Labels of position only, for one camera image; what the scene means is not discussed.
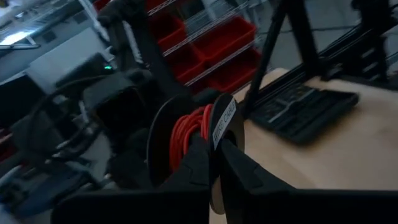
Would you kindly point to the black open bit case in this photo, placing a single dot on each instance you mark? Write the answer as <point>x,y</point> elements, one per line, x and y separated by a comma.
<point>301,115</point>

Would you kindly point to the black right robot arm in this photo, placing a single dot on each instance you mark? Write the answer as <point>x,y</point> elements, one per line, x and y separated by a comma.
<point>140,40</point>

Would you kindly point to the black aluminium table frame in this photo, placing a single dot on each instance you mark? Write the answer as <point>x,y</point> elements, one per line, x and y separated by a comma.
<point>298,40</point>

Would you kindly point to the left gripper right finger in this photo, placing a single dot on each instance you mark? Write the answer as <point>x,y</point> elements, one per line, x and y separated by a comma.
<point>295,208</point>

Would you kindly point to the red storage bins on rack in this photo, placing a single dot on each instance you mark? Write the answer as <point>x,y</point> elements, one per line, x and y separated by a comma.
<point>205,34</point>

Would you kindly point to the blue office chair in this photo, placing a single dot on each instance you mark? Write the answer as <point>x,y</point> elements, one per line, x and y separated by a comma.
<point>46,186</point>

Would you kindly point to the red storage bin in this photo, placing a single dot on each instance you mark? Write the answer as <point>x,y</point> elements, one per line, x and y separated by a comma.
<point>236,73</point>
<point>186,63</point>
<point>168,32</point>
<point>224,39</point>

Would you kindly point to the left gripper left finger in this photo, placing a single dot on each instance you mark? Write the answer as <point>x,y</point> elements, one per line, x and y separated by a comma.
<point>155,205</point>

